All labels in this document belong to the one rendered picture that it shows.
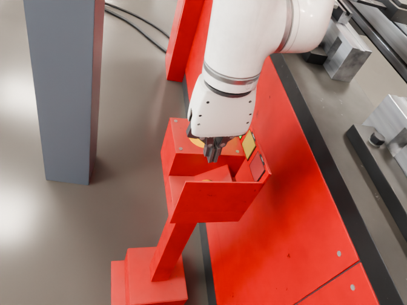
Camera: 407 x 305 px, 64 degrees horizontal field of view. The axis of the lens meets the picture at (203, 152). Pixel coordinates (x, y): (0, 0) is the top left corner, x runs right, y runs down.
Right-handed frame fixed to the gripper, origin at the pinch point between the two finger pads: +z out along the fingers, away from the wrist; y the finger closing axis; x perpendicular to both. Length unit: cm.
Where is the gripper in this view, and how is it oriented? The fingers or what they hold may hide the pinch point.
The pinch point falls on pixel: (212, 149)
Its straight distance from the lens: 59.8
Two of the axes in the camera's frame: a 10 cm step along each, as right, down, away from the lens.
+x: 2.0, 7.3, -6.5
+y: -9.7, 0.5, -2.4
